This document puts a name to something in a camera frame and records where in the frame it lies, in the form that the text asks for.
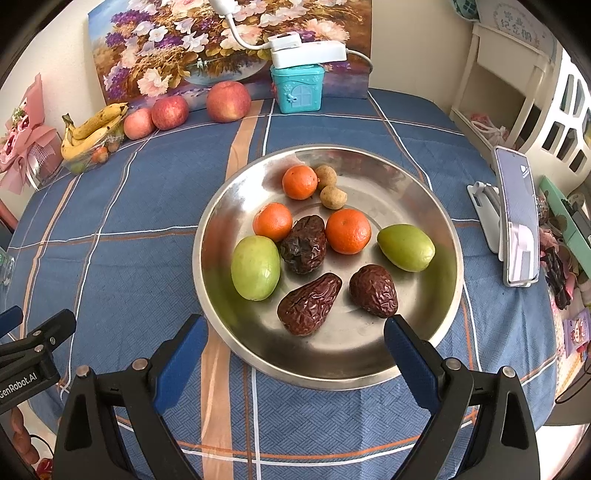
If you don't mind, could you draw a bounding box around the white phone stand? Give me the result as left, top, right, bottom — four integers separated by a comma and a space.
466, 181, 532, 289

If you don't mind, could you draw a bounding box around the pink and white bag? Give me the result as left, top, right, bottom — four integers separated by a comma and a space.
470, 113, 509, 145

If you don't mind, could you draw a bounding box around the white shelf unit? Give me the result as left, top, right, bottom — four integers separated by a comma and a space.
450, 23, 561, 155

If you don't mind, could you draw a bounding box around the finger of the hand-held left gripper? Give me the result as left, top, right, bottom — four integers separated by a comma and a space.
0, 305, 24, 340
0, 308, 77, 366

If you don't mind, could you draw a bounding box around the green jujube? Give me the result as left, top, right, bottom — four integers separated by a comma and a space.
231, 235, 281, 302
377, 224, 436, 273

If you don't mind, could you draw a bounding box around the white power cable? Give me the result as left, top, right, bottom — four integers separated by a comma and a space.
346, 48, 374, 75

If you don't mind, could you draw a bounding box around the dark red apple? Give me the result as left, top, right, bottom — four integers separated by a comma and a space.
151, 95, 190, 131

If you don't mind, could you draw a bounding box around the white panel with window cutouts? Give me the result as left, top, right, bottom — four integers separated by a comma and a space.
522, 46, 591, 185

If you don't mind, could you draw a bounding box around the clear glass tray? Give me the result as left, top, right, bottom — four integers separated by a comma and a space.
67, 134, 126, 175

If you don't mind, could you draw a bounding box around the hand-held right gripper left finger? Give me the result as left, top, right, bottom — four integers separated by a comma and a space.
52, 314, 209, 480

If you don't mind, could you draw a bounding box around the round wall decoration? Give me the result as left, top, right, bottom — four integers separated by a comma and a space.
489, 0, 555, 51

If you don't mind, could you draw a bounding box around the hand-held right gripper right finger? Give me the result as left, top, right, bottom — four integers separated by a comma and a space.
384, 315, 541, 480

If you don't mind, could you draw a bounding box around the yellow banana bunch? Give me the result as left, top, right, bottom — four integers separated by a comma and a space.
61, 102, 129, 162

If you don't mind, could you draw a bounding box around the clear glass cup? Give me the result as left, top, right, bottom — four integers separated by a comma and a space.
0, 247, 16, 287

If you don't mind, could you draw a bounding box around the orange tangerine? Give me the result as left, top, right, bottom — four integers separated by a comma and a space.
325, 209, 372, 255
282, 165, 319, 200
253, 203, 294, 243

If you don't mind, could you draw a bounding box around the person's left hand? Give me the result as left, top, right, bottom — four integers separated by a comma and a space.
10, 408, 41, 466

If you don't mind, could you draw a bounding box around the green box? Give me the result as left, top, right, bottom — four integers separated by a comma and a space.
539, 175, 591, 259

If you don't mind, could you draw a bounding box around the dark clutter pile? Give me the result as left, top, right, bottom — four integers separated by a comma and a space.
538, 194, 583, 311

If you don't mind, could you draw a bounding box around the large red apple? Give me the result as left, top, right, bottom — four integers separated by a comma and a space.
206, 81, 252, 123

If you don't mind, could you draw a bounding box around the smartphone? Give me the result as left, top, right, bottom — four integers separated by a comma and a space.
494, 145, 542, 288

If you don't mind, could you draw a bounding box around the stainless steel plate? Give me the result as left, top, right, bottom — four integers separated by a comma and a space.
192, 145, 465, 386

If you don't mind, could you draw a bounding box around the blue plaid tablecloth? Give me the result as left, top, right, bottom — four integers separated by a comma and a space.
4, 88, 561, 480

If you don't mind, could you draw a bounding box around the wrinkled dried red date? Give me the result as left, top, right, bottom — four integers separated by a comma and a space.
278, 215, 328, 275
348, 264, 399, 319
277, 272, 343, 337

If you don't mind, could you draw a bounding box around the pink flower bouquet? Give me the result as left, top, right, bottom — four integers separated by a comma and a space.
0, 74, 63, 195

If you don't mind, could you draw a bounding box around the cartoon printed card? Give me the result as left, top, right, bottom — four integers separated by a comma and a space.
562, 308, 591, 360

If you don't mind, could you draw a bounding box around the white gooseneck lamp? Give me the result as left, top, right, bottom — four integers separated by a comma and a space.
210, 0, 273, 51

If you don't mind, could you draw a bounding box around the teal house-shaped box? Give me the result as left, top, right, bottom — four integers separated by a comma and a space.
270, 62, 324, 114

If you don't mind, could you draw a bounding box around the flower painting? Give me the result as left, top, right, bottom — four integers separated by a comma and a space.
88, 0, 373, 112

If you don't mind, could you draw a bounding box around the white plug adapter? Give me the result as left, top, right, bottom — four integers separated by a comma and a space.
267, 33, 302, 51

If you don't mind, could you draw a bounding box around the white power strip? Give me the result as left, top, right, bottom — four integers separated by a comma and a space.
270, 41, 348, 68

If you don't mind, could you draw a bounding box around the pale red apple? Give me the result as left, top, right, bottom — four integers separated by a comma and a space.
123, 108, 155, 140

